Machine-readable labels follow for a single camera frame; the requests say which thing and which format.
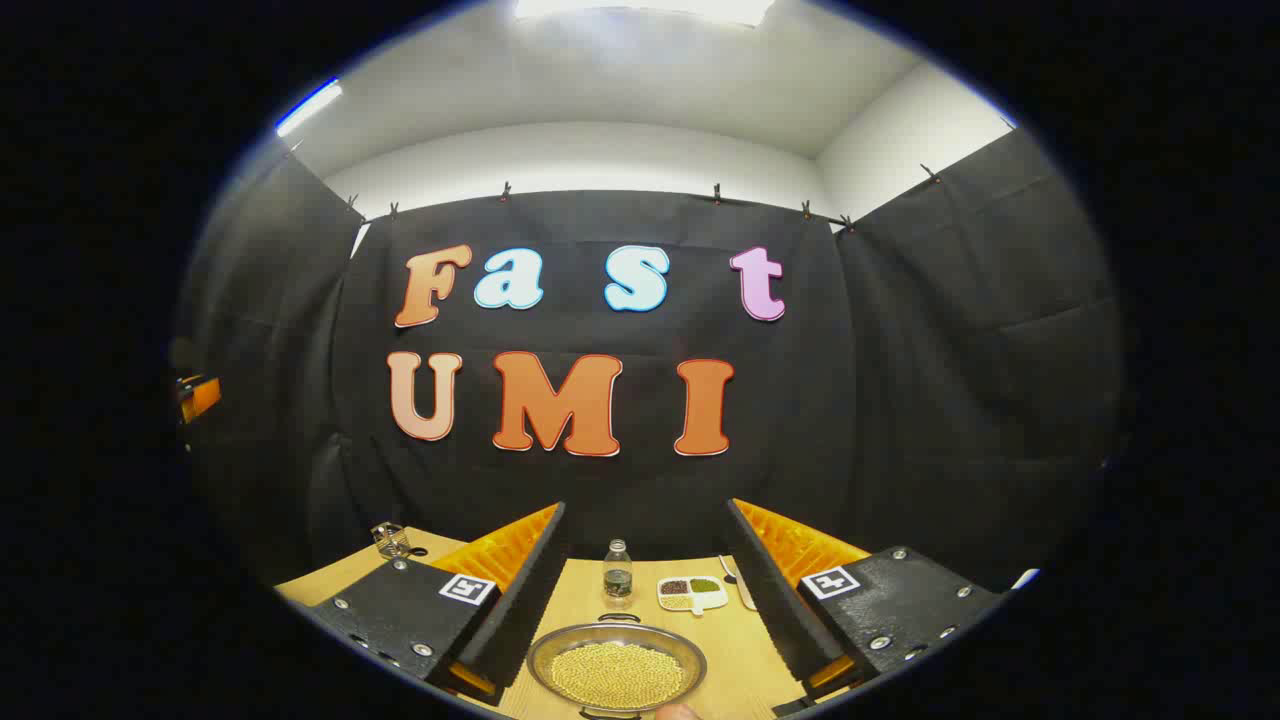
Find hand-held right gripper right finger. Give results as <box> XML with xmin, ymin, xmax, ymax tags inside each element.
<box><xmin>725</xmin><ymin>498</ymin><xmax>1005</xmax><ymax>707</ymax></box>

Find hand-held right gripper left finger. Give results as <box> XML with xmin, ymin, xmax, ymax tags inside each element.
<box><xmin>310</xmin><ymin>502</ymin><xmax>568</xmax><ymax>707</ymax></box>

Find steel pot with black handles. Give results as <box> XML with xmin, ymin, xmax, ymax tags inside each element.
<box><xmin>527</xmin><ymin>613</ymin><xmax>708</xmax><ymax>720</ymax></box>

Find pile of yellow soybeans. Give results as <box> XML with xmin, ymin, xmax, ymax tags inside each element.
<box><xmin>549</xmin><ymin>642</ymin><xmax>687</xmax><ymax>710</ymax></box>

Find white divided dish of beans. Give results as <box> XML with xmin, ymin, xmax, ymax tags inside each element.
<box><xmin>657</xmin><ymin>575</ymin><xmax>729</xmax><ymax>615</ymax></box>

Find clear plastic water bottle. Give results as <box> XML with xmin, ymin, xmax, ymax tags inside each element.
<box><xmin>603</xmin><ymin>539</ymin><xmax>634</xmax><ymax>608</ymax></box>

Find ceiling light strip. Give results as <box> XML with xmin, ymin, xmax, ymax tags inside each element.
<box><xmin>276</xmin><ymin>79</ymin><xmax>344</xmax><ymax>139</ymax></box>

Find row of black cloth clips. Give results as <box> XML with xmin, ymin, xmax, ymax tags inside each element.
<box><xmin>285</xmin><ymin>140</ymin><xmax>943</xmax><ymax>234</ymax></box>

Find ceiling light panel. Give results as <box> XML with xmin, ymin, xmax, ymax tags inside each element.
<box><xmin>514</xmin><ymin>0</ymin><xmax>777</xmax><ymax>27</ymax></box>

